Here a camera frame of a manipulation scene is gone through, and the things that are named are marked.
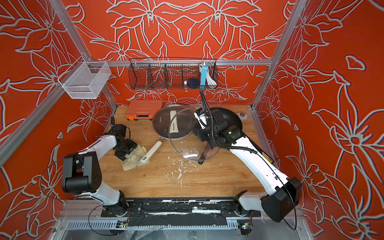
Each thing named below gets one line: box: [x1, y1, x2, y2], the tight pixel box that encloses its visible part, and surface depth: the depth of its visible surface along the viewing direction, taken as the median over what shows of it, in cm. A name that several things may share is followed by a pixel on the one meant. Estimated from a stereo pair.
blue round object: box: [187, 78, 200, 89], surface depth 97 cm
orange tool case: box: [125, 99, 164, 121], surface depth 113 cm
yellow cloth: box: [121, 144, 150, 171], surface depth 91 cm
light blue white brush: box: [199, 62, 217, 89], surface depth 92 cm
